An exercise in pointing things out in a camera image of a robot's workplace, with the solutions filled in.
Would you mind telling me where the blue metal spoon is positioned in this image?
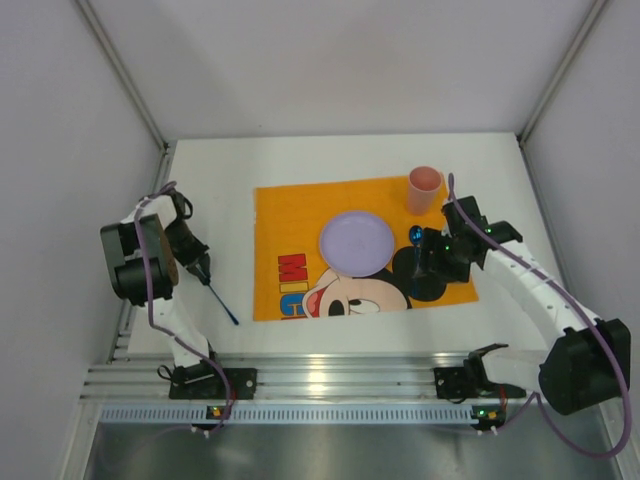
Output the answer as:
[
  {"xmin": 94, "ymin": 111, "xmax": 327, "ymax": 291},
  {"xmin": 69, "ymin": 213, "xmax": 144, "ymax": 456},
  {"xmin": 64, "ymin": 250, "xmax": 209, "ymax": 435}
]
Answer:
[{"xmin": 409, "ymin": 225, "xmax": 424, "ymax": 300}]

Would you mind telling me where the blue metal fork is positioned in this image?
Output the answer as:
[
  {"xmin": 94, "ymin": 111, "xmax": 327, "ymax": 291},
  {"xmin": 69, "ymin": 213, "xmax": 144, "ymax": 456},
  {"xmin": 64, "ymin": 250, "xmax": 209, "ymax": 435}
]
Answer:
[{"xmin": 198, "ymin": 273, "xmax": 240, "ymax": 326}]

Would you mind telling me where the pink plastic cup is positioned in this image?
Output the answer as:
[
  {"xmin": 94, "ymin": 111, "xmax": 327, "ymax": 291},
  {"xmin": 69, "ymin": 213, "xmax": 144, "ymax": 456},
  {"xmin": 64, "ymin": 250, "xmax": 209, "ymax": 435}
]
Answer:
[{"xmin": 407, "ymin": 166, "xmax": 443, "ymax": 215}]

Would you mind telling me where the purple plastic plate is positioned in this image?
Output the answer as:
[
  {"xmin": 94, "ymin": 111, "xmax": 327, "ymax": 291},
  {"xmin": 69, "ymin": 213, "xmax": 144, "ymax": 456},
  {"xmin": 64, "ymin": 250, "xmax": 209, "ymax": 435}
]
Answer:
[{"xmin": 319, "ymin": 211, "xmax": 395, "ymax": 278}]

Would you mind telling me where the orange cartoon mouse placemat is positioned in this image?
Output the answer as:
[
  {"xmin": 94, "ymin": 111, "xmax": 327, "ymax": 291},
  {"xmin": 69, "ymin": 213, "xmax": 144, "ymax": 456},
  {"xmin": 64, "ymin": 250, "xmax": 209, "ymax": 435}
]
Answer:
[{"xmin": 253, "ymin": 177, "xmax": 479, "ymax": 322}]

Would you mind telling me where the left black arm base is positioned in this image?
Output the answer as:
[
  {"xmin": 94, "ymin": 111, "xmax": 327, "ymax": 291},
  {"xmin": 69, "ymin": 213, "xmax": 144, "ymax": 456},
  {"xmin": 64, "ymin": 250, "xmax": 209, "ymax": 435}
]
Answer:
[{"xmin": 156, "ymin": 360, "xmax": 258, "ymax": 400}]

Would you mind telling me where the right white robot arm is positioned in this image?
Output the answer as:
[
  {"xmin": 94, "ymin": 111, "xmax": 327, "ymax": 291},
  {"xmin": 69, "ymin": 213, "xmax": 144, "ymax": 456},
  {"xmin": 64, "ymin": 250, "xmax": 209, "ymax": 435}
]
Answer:
[{"xmin": 409, "ymin": 196, "xmax": 631, "ymax": 415}]

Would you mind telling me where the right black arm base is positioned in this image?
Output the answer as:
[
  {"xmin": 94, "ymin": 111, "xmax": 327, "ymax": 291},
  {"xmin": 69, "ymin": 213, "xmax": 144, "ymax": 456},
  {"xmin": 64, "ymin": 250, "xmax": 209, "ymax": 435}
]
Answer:
[{"xmin": 433, "ymin": 343, "xmax": 507, "ymax": 404}]

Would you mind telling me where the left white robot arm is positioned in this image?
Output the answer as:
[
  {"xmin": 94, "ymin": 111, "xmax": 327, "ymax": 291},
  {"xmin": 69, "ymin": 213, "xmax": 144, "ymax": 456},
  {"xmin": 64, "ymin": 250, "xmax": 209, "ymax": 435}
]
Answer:
[{"xmin": 100, "ymin": 185, "xmax": 211, "ymax": 369}]

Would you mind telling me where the aluminium mounting rail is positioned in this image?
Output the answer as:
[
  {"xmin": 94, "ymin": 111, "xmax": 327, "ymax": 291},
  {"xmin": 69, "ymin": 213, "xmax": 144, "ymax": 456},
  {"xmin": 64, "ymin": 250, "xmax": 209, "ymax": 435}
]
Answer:
[{"xmin": 79, "ymin": 304, "xmax": 624, "ymax": 404}]

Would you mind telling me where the perforated cable tray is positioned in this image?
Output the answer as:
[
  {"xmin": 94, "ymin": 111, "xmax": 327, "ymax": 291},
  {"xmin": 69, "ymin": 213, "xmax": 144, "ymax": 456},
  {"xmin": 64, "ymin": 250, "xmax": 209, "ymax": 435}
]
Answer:
[{"xmin": 100, "ymin": 403, "xmax": 507, "ymax": 426}]

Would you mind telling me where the left aluminium frame post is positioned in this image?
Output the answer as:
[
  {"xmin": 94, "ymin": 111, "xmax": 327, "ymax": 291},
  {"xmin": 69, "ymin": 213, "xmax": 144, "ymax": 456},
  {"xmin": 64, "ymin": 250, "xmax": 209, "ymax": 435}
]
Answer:
[{"xmin": 73, "ymin": 0, "xmax": 169, "ymax": 152}]

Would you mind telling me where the aluminium frame post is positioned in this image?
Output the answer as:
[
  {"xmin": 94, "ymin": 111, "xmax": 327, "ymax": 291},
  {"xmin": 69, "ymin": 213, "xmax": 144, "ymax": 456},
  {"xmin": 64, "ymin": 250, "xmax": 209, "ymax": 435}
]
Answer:
[
  {"xmin": 73, "ymin": 0, "xmax": 169, "ymax": 152},
  {"xmin": 516, "ymin": 0, "xmax": 612, "ymax": 148}
]

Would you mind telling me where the right aluminium frame post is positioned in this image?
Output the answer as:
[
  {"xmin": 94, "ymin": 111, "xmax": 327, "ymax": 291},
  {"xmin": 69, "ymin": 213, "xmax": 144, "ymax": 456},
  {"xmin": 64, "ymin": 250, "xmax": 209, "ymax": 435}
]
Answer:
[{"xmin": 516, "ymin": 0, "xmax": 612, "ymax": 148}]

